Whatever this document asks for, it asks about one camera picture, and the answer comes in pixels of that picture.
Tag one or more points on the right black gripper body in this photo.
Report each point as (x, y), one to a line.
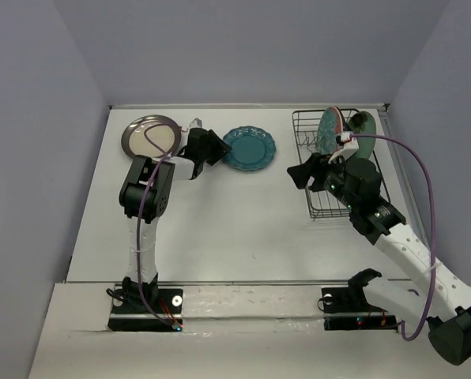
(329, 177)

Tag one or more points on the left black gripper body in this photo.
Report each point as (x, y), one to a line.
(203, 154)

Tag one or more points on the teal scalloped plate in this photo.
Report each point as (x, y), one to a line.
(253, 148)

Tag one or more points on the cream plate with brown rim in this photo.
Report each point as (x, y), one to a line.
(153, 136)

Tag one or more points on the red plate with teal flower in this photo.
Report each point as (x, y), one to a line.
(330, 125)

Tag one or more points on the light green flower plate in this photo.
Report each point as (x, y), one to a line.
(363, 123)

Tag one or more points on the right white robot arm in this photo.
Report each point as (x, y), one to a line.
(445, 300)

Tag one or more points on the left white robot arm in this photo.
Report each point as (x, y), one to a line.
(144, 197)

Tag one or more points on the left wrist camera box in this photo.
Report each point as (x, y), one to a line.
(195, 123)

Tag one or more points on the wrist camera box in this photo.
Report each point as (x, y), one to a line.
(346, 146)
(195, 123)

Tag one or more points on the black wire dish rack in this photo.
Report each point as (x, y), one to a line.
(362, 178)

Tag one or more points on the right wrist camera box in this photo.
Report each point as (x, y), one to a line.
(346, 146)

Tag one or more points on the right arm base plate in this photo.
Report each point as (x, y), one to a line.
(345, 308)

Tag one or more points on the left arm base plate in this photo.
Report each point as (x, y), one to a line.
(131, 315)

